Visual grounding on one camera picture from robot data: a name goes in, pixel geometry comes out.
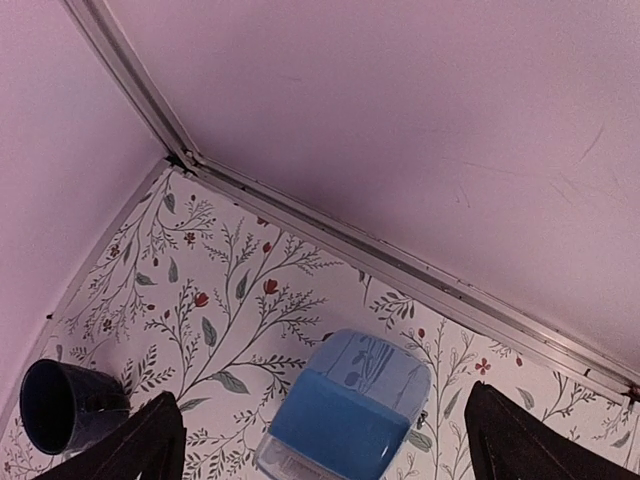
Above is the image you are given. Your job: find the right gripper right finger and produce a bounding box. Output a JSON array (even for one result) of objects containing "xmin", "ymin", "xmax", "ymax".
[{"xmin": 464, "ymin": 381, "xmax": 639, "ymax": 480}]

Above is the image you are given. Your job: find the right aluminium frame post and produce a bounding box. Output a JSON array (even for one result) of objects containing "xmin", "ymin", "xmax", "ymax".
[{"xmin": 62, "ymin": 1, "xmax": 199, "ymax": 175}]

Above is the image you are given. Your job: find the dark blue mug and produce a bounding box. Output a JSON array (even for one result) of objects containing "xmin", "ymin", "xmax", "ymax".
[{"xmin": 19, "ymin": 359, "xmax": 131, "ymax": 455}]

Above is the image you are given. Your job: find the blue metronome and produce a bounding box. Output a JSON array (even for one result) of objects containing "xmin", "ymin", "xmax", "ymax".
[{"xmin": 255, "ymin": 329, "xmax": 431, "ymax": 479}]

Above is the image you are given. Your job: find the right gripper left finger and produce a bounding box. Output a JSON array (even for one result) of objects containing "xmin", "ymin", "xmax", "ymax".
[{"xmin": 38, "ymin": 391, "xmax": 186, "ymax": 480}]

